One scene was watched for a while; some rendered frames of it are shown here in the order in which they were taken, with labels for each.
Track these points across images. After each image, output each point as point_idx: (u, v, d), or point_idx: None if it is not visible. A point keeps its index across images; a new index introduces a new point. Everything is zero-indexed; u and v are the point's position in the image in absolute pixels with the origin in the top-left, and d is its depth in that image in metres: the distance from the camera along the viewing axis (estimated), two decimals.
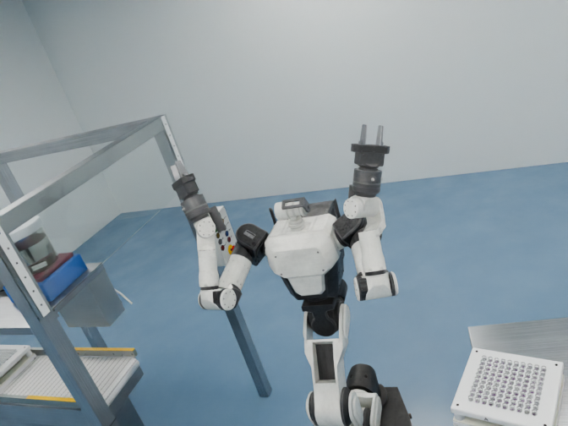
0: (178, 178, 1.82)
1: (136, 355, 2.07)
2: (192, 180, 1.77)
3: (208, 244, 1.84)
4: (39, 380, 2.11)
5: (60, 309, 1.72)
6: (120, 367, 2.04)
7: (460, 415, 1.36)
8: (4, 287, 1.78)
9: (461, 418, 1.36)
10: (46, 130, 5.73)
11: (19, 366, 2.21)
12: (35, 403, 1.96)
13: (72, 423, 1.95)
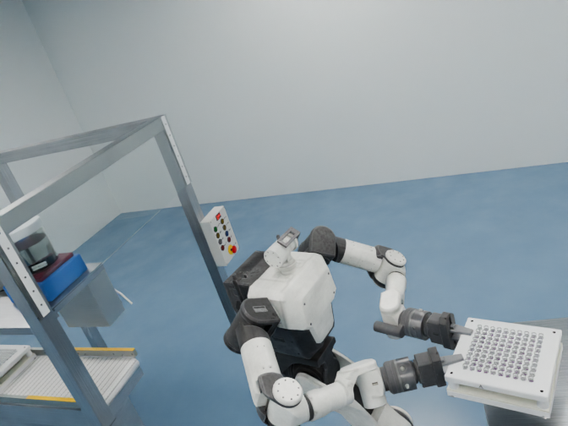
0: (444, 362, 1.35)
1: (136, 355, 2.07)
2: None
3: None
4: (39, 380, 2.11)
5: (60, 309, 1.72)
6: (120, 367, 2.04)
7: (454, 384, 1.31)
8: (4, 287, 1.78)
9: (456, 387, 1.32)
10: (46, 130, 5.73)
11: (19, 366, 2.21)
12: (35, 403, 1.96)
13: (72, 423, 1.95)
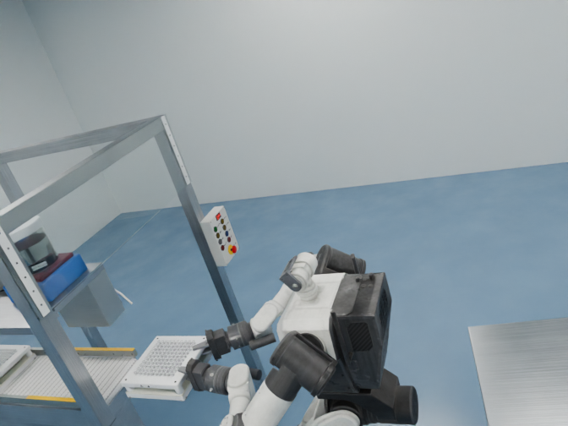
0: (206, 344, 1.81)
1: (136, 355, 2.07)
2: (221, 355, 1.83)
3: None
4: (39, 380, 2.11)
5: (60, 309, 1.72)
6: (120, 367, 2.04)
7: None
8: (4, 287, 1.78)
9: None
10: (46, 130, 5.73)
11: (19, 366, 2.21)
12: (35, 403, 1.96)
13: (72, 423, 1.95)
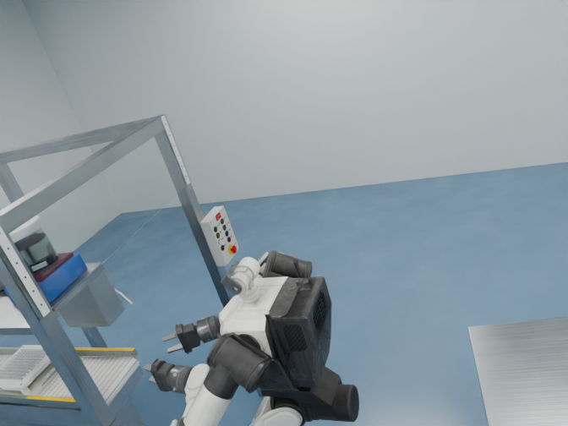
0: (176, 335, 1.89)
1: (136, 355, 2.07)
2: (192, 349, 1.91)
3: None
4: None
5: (60, 309, 1.72)
6: None
7: None
8: (4, 287, 1.78)
9: None
10: (46, 130, 5.73)
11: None
12: (35, 403, 1.96)
13: (72, 423, 1.95)
